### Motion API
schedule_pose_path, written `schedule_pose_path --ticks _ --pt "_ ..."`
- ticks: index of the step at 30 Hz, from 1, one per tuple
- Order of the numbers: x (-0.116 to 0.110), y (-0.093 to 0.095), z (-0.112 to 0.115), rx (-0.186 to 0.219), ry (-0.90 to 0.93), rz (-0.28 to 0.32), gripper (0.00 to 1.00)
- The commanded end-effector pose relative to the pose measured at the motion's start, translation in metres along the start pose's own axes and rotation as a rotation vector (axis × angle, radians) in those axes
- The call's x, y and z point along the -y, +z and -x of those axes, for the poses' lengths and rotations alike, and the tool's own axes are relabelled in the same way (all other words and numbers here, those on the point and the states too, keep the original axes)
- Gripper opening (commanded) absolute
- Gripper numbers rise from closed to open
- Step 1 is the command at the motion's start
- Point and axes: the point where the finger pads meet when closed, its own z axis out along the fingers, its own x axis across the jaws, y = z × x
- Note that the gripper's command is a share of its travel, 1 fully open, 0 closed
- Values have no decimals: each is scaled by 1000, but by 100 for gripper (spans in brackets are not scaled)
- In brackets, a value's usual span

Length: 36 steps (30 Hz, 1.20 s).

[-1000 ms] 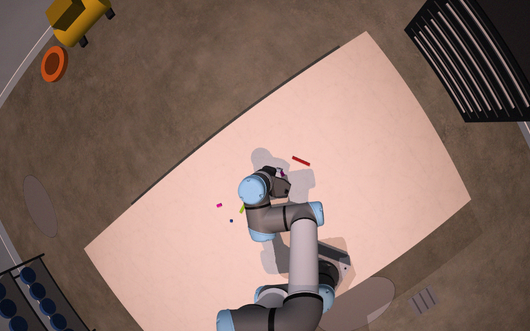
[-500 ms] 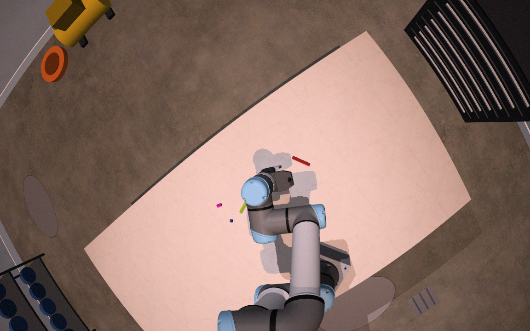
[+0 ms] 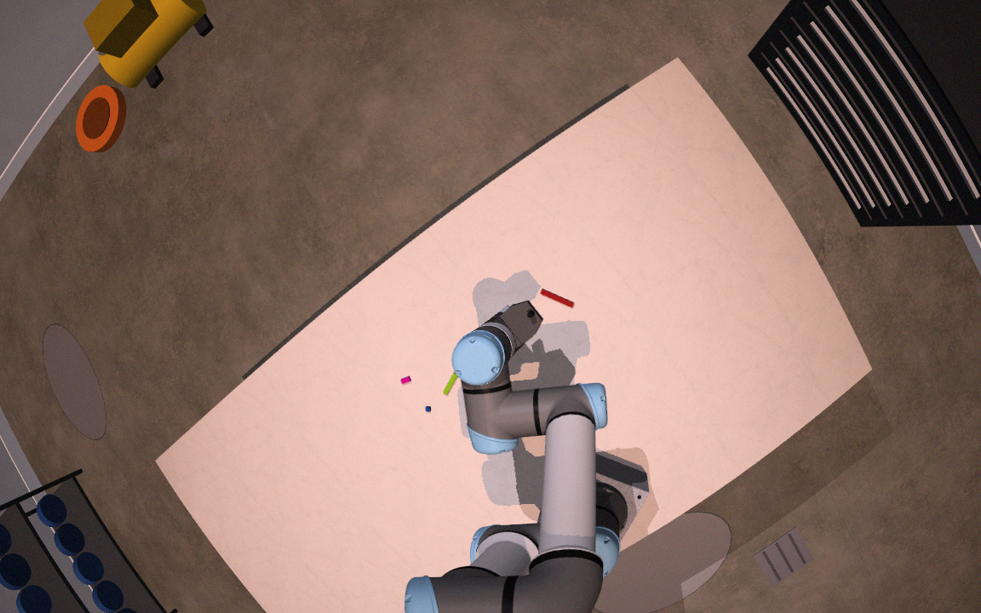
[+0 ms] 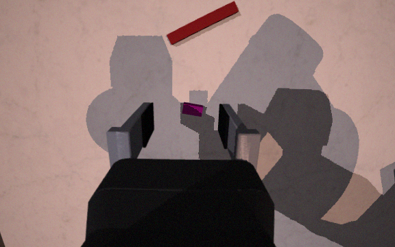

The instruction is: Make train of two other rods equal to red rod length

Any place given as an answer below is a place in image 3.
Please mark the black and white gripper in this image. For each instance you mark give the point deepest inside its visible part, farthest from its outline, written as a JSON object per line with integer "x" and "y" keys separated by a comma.
{"x": 519, "y": 322}

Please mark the lime green rod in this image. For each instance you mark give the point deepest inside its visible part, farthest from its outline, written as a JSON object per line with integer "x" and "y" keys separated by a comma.
{"x": 450, "y": 383}

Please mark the dark red rod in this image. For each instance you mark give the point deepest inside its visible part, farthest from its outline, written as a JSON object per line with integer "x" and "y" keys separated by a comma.
{"x": 557, "y": 298}

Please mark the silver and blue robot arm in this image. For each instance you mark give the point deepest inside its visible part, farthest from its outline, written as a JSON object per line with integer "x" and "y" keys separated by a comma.
{"x": 577, "y": 512}

